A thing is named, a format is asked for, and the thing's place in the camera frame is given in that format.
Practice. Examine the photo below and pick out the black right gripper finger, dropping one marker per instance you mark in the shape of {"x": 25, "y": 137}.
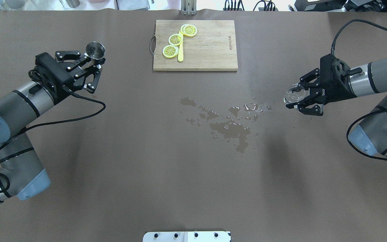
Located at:
{"x": 311, "y": 105}
{"x": 311, "y": 79}

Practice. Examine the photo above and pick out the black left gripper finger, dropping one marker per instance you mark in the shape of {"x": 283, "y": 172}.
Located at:
{"x": 91, "y": 75}
{"x": 78, "y": 59}

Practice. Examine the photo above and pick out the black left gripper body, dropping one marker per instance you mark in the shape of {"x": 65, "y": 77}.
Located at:
{"x": 78, "y": 81}

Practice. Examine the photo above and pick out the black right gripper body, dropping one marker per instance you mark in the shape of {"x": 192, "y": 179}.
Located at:
{"x": 332, "y": 91}

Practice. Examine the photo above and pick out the steel double jigger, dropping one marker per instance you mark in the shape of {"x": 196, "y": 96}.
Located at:
{"x": 95, "y": 51}

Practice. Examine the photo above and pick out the clear glass measuring cup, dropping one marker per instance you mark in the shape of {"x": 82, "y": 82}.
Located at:
{"x": 294, "y": 94}

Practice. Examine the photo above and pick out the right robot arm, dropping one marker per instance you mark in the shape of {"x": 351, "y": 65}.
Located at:
{"x": 368, "y": 134}

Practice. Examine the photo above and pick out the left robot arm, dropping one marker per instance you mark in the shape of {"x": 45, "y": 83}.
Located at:
{"x": 22, "y": 174}

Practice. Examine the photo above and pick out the yellow plastic knife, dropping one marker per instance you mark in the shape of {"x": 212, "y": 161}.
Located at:
{"x": 180, "y": 57}

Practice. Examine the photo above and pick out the middle lemon slice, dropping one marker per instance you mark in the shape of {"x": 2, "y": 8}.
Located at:
{"x": 176, "y": 39}

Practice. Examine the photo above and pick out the bamboo cutting board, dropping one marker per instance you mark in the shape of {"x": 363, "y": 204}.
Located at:
{"x": 213, "y": 48}

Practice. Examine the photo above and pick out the far lemon slice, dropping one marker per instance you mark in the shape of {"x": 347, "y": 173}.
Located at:
{"x": 189, "y": 30}

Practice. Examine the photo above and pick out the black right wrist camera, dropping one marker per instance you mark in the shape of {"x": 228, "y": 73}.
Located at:
{"x": 334, "y": 71}

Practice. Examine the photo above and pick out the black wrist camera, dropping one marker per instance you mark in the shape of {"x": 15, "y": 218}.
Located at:
{"x": 334, "y": 71}
{"x": 52, "y": 76}

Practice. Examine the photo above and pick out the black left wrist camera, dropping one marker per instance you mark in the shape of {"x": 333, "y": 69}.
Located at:
{"x": 52, "y": 76}

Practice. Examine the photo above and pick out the lemon slice near handle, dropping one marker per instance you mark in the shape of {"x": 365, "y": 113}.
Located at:
{"x": 170, "y": 51}

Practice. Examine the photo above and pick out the aluminium frame post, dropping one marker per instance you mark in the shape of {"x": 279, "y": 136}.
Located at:
{"x": 188, "y": 7}

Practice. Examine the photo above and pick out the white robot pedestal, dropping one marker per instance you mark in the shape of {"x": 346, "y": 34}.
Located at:
{"x": 187, "y": 236}

